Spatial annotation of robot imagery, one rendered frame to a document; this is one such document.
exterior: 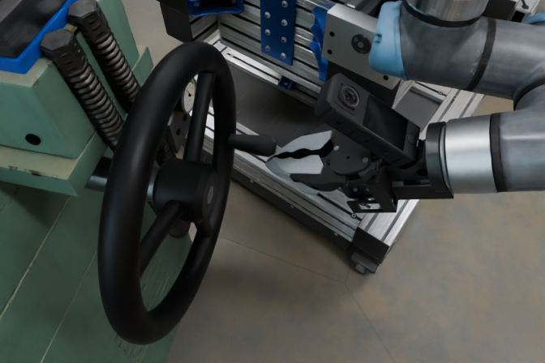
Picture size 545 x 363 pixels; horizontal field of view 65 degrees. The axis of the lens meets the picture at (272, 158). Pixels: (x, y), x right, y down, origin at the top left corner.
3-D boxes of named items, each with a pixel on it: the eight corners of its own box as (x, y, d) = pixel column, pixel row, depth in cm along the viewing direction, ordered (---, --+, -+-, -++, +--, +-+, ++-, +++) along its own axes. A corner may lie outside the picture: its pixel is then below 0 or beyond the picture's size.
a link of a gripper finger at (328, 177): (291, 193, 49) (364, 190, 44) (285, 185, 48) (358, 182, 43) (301, 160, 51) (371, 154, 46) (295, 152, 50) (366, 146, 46)
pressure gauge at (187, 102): (189, 129, 73) (180, 95, 67) (168, 125, 74) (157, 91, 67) (200, 102, 77) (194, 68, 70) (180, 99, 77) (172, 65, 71)
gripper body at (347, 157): (347, 215, 51) (455, 215, 44) (317, 173, 45) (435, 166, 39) (358, 164, 55) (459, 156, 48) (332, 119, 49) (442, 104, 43)
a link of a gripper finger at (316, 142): (285, 184, 57) (349, 181, 52) (262, 157, 53) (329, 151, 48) (290, 165, 58) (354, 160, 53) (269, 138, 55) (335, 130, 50)
